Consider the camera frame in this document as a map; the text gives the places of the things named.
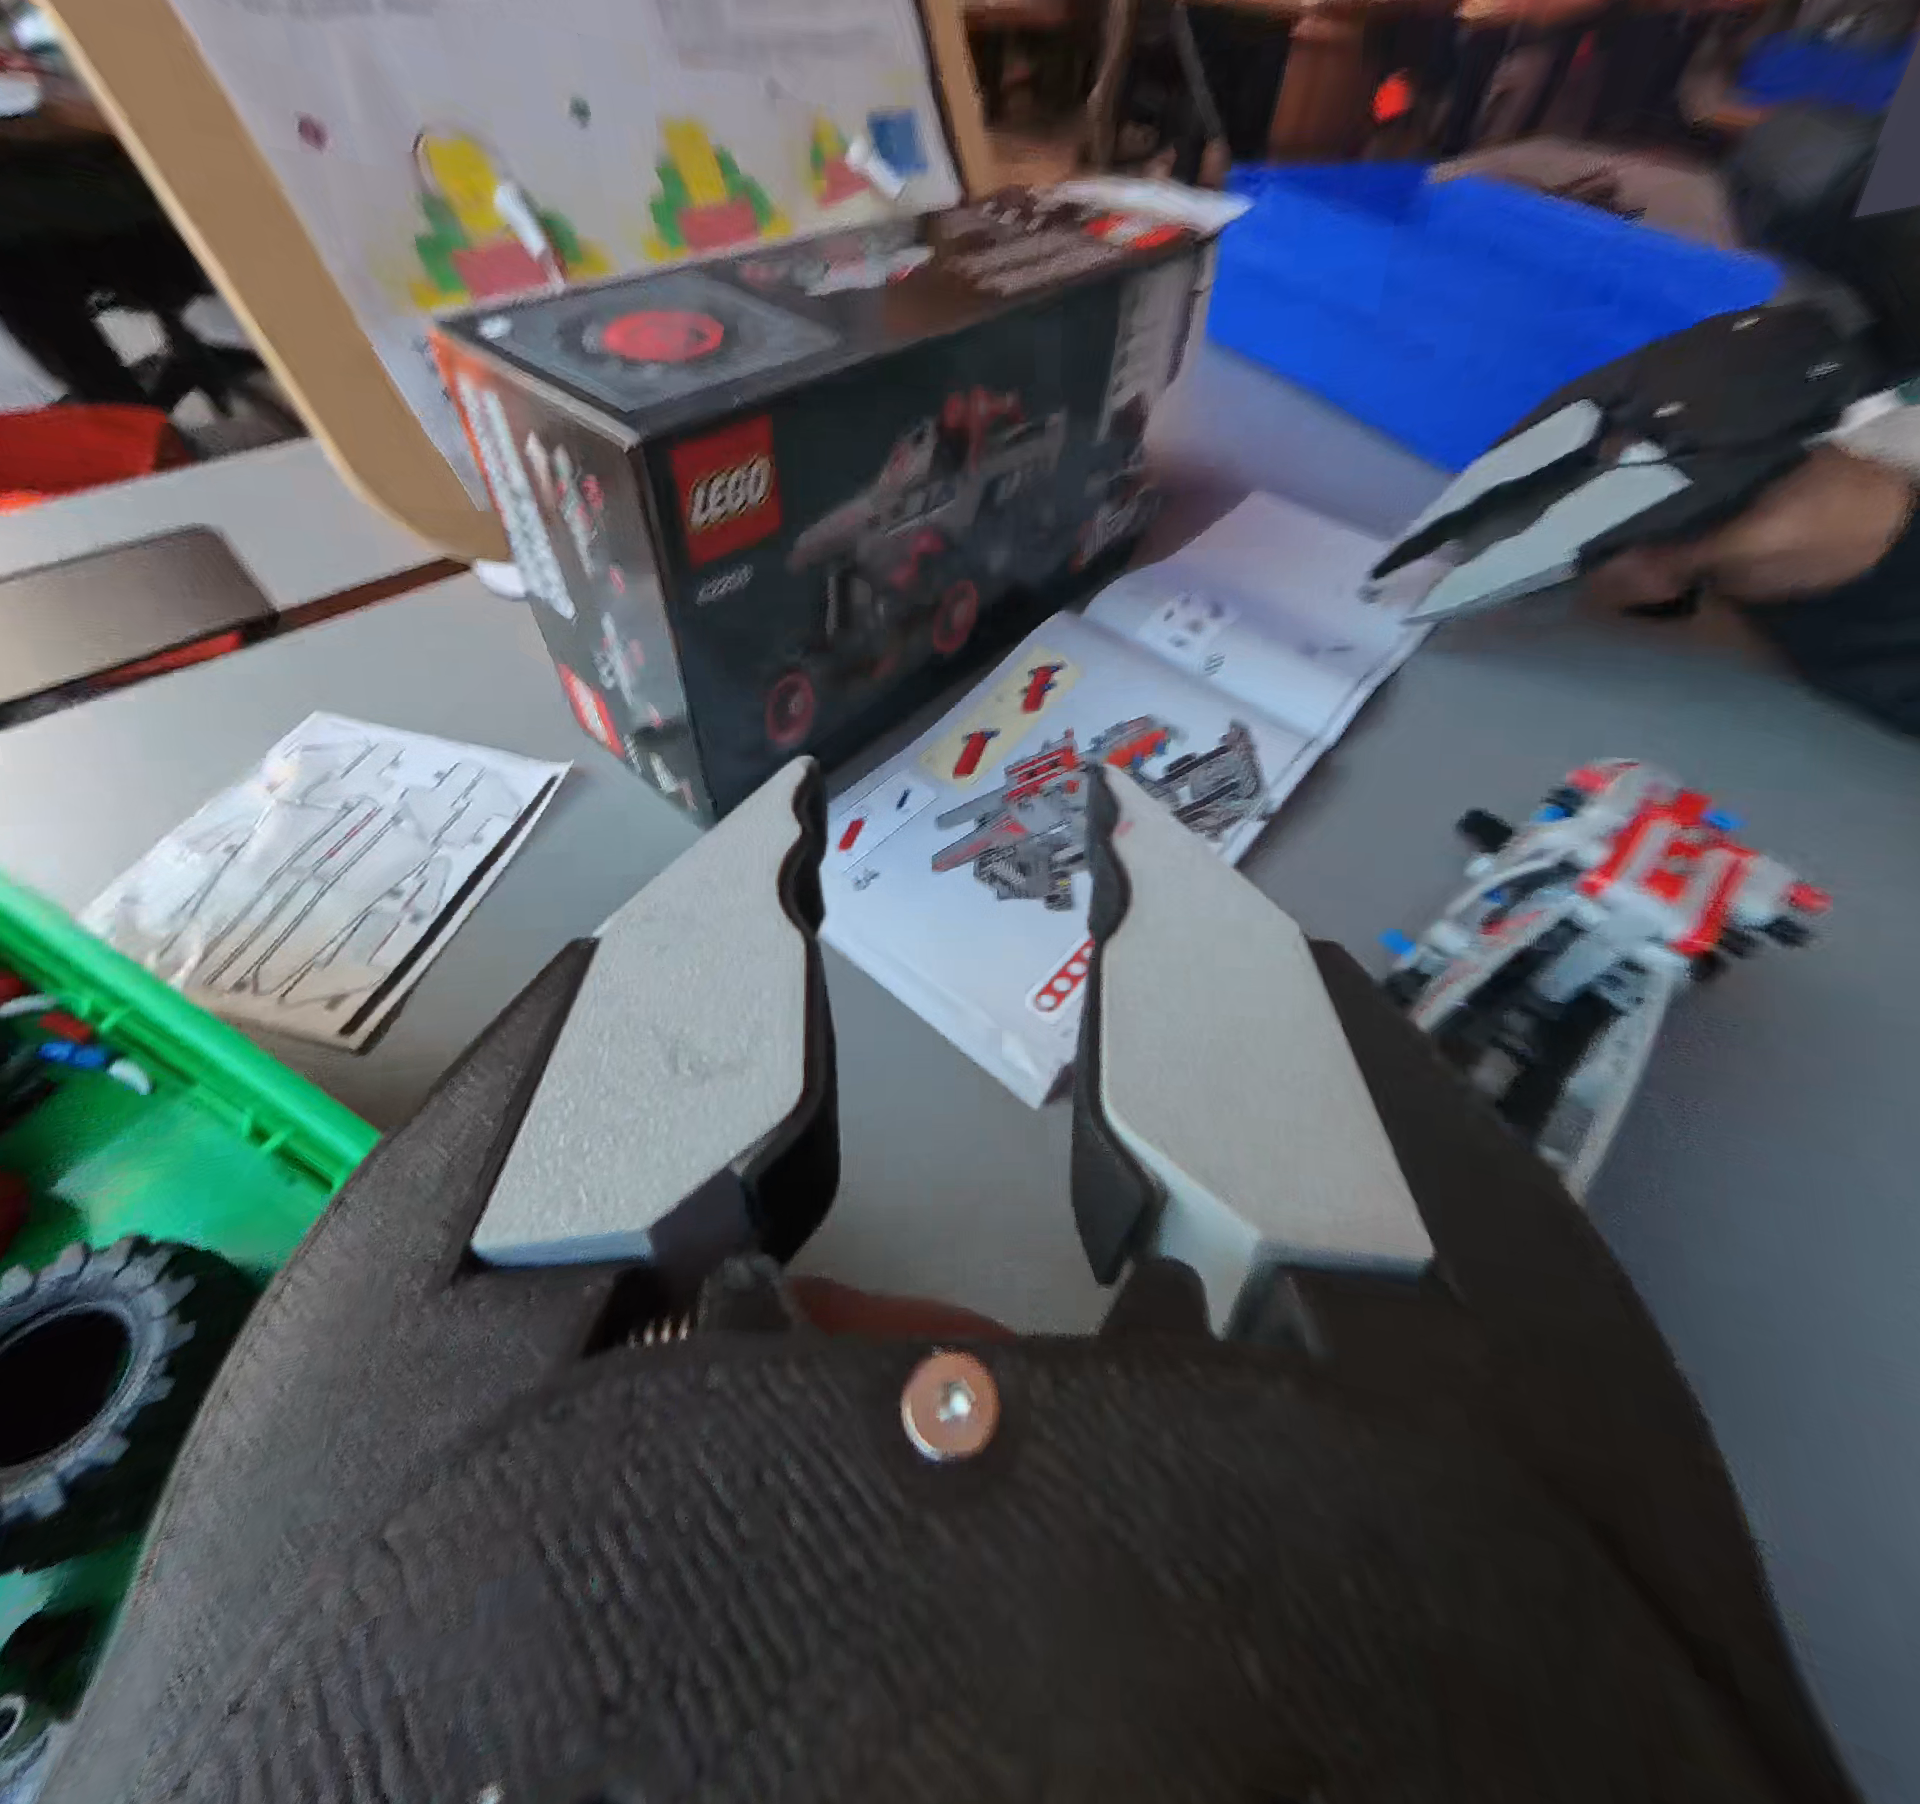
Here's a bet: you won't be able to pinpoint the red cloth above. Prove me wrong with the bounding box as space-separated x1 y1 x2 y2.
0 403 199 510

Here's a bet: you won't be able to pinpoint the wooden board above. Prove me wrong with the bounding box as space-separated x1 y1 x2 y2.
0 0 995 562

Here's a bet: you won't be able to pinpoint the green plastic parts tray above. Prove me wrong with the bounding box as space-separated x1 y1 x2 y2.
0 871 382 1804

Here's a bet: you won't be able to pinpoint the white printed instruction sheet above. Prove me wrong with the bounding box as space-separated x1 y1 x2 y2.
94 0 965 447

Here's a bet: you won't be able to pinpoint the black lego set box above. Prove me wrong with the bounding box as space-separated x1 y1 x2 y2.
430 188 1218 829

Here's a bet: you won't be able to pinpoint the black rubber lego tire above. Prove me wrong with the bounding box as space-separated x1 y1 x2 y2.
0 1230 199 1568

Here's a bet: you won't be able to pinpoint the person's right forearm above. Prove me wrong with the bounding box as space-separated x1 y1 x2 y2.
1777 507 1920 738

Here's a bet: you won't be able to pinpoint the blue plastic bin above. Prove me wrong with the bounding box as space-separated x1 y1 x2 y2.
1203 160 1788 473

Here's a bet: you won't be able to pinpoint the white sticker sheet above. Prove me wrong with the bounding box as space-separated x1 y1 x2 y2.
81 708 573 1053

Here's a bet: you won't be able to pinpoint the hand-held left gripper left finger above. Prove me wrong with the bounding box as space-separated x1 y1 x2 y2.
468 757 840 1272

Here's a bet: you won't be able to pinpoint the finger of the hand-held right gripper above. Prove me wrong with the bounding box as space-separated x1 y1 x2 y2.
1397 458 1698 625
1366 400 1609 584

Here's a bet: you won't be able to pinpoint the lego instruction booklet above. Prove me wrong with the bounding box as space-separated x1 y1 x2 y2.
823 488 1437 1111

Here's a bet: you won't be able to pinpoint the white red lego truck model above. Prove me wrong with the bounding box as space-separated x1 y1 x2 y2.
1376 757 1834 1193

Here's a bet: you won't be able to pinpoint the wooden background table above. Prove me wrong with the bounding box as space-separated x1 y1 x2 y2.
1118 0 1518 164

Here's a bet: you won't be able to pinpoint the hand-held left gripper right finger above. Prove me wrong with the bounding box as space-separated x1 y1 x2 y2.
1068 766 1437 1343

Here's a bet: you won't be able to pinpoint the dark flat tablet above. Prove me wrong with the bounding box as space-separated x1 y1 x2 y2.
0 525 284 713

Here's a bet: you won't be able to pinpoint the mixed small lego pieces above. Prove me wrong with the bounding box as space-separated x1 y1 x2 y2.
0 991 152 1100

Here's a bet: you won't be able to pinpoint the person's right hand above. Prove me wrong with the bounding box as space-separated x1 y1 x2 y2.
1585 447 1920 623

